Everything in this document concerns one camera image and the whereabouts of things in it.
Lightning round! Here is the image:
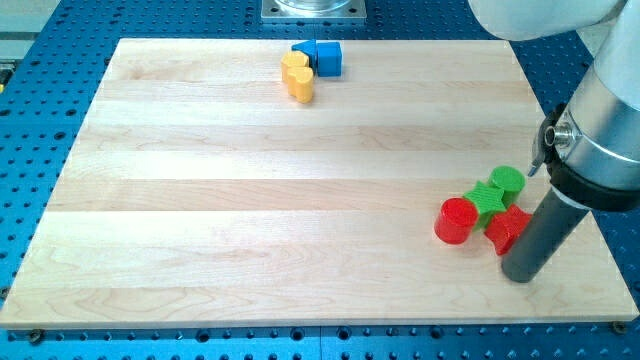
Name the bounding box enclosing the red cylinder block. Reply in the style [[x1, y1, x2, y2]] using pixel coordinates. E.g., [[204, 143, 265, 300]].
[[434, 197, 479, 245]]

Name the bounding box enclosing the red star block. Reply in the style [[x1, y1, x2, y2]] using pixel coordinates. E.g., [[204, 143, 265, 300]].
[[484, 204, 532, 256]]

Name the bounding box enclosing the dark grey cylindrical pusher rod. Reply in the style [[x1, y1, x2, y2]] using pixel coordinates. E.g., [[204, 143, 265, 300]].
[[501, 187, 590, 283]]

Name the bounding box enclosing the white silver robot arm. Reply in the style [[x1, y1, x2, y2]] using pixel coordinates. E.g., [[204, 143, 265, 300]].
[[469, 0, 639, 211]]

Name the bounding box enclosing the light wooden board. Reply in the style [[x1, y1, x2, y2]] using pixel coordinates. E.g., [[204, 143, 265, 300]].
[[1, 39, 638, 330]]

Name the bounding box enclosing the yellow heart block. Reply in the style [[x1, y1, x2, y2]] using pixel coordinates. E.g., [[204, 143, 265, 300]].
[[286, 67, 314, 103]]

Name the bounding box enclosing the yellow hexagon block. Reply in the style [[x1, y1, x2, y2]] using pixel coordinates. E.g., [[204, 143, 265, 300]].
[[280, 50, 309, 83]]

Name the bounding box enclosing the blue cube block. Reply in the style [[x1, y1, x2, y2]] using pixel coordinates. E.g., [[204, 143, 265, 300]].
[[317, 42, 342, 77]]

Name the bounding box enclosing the blue triangle block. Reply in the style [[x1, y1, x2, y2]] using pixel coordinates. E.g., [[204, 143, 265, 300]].
[[291, 39, 317, 70]]

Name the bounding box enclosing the green star block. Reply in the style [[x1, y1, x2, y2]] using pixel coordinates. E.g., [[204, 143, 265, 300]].
[[463, 181, 506, 230]]

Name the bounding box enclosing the green cylinder block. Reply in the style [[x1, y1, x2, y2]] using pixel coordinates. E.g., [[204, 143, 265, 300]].
[[488, 165, 526, 208]]

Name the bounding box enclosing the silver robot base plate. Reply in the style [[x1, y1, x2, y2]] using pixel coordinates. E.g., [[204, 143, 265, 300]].
[[260, 0, 367, 22]]

